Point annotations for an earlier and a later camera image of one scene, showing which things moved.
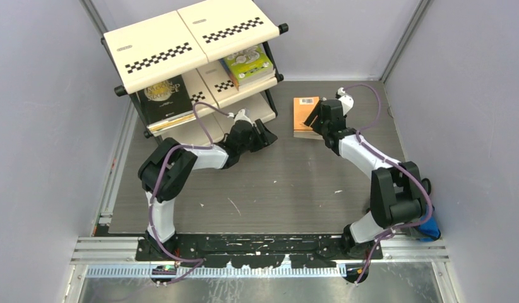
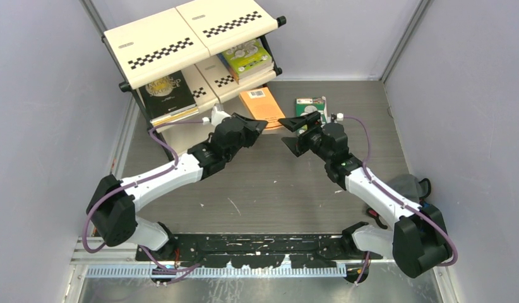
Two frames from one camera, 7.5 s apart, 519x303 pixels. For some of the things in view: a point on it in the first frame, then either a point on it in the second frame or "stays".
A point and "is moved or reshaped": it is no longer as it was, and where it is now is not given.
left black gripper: (265, 138) -> (253, 128)
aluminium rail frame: (117, 257) stays
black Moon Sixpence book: (166, 100) is moved or reshaped
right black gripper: (315, 125) -> (297, 145)
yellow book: (157, 128) -> (178, 115)
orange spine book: (302, 108) -> (262, 106)
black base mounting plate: (262, 250) stays
